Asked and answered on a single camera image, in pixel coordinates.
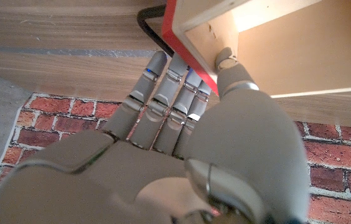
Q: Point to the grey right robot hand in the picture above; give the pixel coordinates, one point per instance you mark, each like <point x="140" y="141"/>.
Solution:
<point x="244" y="140"/>

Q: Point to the wooden drawer with red front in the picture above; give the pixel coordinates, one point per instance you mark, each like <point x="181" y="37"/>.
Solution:
<point x="303" y="53"/>

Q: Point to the red brick print backdrop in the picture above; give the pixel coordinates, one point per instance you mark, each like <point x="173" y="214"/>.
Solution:
<point x="343" y="152"/>

